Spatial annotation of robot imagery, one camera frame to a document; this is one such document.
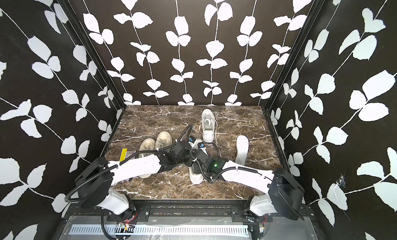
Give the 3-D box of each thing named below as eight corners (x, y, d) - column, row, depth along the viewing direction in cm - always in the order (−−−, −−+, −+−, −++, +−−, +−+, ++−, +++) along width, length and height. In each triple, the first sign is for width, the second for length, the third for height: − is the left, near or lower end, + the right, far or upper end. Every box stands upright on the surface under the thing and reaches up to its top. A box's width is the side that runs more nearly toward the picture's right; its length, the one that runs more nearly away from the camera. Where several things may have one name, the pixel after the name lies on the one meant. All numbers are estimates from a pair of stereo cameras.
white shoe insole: (235, 162, 94) (235, 161, 92) (236, 136, 106) (237, 134, 104) (247, 165, 93) (248, 163, 91) (248, 138, 105) (248, 136, 103)
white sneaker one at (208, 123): (201, 142, 102) (201, 133, 94) (201, 112, 119) (201, 102, 111) (214, 142, 102) (216, 133, 94) (213, 112, 119) (214, 102, 111)
